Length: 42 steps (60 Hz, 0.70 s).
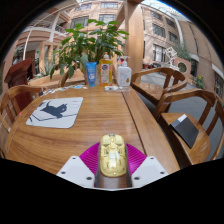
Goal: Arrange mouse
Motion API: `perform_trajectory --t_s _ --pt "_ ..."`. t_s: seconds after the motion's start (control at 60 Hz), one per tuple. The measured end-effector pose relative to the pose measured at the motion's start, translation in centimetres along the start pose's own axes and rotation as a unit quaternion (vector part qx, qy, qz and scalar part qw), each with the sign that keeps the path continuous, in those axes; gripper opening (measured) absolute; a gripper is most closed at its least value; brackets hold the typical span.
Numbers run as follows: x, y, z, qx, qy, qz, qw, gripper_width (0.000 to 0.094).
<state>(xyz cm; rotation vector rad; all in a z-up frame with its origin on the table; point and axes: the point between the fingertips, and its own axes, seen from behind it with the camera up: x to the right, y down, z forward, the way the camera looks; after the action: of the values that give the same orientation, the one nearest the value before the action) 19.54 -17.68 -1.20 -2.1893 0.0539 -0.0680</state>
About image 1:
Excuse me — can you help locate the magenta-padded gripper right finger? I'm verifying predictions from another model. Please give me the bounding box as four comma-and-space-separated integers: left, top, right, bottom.
125, 143, 169, 189

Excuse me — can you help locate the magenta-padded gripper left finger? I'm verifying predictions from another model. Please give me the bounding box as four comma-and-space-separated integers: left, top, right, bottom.
56, 142, 101, 189

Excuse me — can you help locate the yellow computer mouse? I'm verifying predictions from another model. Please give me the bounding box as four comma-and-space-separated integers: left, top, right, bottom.
98, 133, 128, 178

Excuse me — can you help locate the grey cat-print mouse pad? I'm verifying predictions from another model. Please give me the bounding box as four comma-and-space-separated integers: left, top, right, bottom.
25, 96, 84, 129

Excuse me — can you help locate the black notebook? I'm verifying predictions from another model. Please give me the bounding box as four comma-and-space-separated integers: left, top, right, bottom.
169, 113, 200, 149

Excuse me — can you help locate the wooden armchair with black notebook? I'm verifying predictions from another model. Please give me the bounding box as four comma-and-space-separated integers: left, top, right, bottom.
153, 88, 224, 166

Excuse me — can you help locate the empty wooden armchair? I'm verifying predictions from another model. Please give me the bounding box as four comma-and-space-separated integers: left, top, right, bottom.
130, 67, 189, 108

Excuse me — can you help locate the small white packet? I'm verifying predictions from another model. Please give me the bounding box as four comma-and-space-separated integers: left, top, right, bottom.
104, 85, 119, 92

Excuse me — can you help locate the wooden chair behind plant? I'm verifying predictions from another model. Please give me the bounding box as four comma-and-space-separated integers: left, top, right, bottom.
59, 69, 87, 88

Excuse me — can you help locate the blue squeeze tube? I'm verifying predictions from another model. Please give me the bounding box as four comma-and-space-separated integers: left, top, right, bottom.
85, 61, 98, 88

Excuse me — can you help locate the white pump bottle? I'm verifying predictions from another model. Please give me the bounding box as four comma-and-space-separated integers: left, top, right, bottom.
116, 55, 133, 88

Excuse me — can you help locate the yellow liquid bottle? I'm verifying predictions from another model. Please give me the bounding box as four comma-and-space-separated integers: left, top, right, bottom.
99, 51, 114, 87

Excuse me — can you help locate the wooden armchair with red bag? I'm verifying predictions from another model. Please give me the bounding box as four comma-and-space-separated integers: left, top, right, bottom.
0, 84, 48, 158

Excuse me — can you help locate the yellow flowering plant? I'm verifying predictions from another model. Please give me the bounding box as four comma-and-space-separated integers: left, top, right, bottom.
195, 75, 205, 89

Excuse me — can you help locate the dark red wooden podium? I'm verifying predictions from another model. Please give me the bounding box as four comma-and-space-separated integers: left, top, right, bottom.
3, 58, 34, 111

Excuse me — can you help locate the white abstract sculpture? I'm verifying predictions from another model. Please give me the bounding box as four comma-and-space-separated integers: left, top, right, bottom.
164, 46, 179, 68

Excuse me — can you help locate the large green potted plant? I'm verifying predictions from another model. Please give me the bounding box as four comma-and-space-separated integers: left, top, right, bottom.
49, 19, 130, 86

